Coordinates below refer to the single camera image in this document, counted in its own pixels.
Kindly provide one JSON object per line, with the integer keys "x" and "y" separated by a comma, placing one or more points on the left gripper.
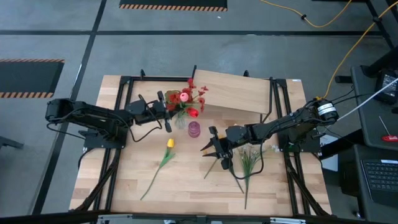
{"x": 157, "y": 112}

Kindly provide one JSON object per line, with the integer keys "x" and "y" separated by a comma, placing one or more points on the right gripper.
{"x": 223, "y": 149}

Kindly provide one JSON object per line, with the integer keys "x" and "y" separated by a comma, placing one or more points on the red flower bunch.
{"x": 174, "y": 98}

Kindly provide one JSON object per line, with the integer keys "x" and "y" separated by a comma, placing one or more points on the cream tulip stem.
{"x": 211, "y": 169}

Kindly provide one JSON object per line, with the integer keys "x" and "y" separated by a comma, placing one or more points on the pink tulip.
{"x": 184, "y": 97}

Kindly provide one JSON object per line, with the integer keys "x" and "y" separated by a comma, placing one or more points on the red tulip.
{"x": 193, "y": 112}

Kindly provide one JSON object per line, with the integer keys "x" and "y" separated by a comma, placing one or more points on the purple ribbed glass vase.
{"x": 194, "y": 129}

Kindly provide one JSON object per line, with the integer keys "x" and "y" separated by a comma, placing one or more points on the yellow tulip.
{"x": 170, "y": 143}

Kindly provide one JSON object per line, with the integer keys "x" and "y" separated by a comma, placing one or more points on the white flower bunch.
{"x": 248, "y": 157}

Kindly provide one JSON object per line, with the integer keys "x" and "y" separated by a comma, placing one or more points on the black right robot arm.
{"x": 280, "y": 124}

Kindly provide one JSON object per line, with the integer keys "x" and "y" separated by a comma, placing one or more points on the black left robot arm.
{"x": 93, "y": 116}

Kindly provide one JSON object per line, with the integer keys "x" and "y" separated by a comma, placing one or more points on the wooden shelf with black legs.
{"x": 233, "y": 90}

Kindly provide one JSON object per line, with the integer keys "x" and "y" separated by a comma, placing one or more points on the clear glass vase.
{"x": 180, "y": 124}

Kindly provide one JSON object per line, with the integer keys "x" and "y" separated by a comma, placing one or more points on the silver aluminium bar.
{"x": 289, "y": 221}
{"x": 115, "y": 218}

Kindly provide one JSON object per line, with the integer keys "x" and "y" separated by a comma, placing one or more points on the black hazard-striped floor mat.
{"x": 174, "y": 3}
{"x": 28, "y": 76}

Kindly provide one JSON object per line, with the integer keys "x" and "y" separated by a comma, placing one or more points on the white paper sheet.
{"x": 329, "y": 161}

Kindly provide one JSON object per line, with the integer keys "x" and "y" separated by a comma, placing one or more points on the dark grey desk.
{"x": 370, "y": 124}
{"x": 351, "y": 174}

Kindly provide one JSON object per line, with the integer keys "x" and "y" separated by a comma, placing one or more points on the dark chair base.
{"x": 9, "y": 142}

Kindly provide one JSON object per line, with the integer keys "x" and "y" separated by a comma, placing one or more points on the white rod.
{"x": 367, "y": 101}

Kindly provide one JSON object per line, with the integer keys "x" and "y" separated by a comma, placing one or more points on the laptop keyboard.
{"x": 381, "y": 177}

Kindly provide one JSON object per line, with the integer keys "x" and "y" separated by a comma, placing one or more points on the black tablet device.
{"x": 387, "y": 85}

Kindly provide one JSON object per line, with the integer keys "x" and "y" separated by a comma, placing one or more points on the black floor stand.
{"x": 377, "y": 20}

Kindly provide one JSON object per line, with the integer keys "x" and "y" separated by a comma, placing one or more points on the black table rig frame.
{"x": 136, "y": 79}

